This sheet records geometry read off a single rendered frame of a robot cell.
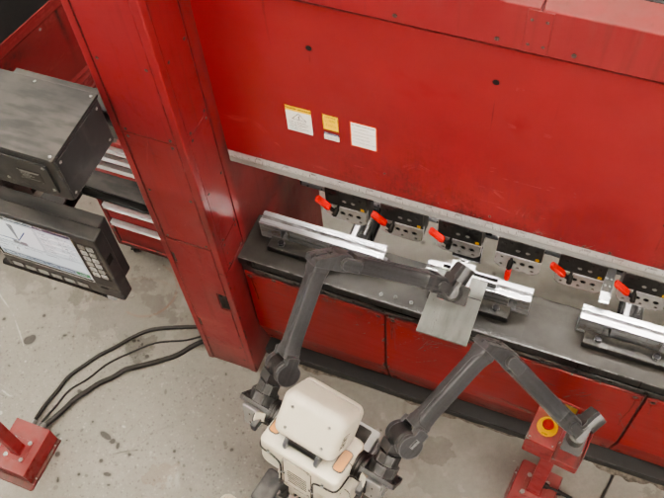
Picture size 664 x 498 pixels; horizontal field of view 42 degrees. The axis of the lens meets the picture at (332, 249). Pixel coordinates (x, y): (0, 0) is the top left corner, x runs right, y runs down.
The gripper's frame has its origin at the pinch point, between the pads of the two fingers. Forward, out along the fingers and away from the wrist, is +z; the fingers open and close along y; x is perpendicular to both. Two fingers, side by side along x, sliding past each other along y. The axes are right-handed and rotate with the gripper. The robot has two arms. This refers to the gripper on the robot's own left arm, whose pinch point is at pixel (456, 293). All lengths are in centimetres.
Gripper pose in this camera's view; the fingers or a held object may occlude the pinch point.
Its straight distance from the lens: 306.4
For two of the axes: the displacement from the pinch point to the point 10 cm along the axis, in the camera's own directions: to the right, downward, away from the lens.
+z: 2.3, 1.0, 9.7
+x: -3.1, 9.5, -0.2
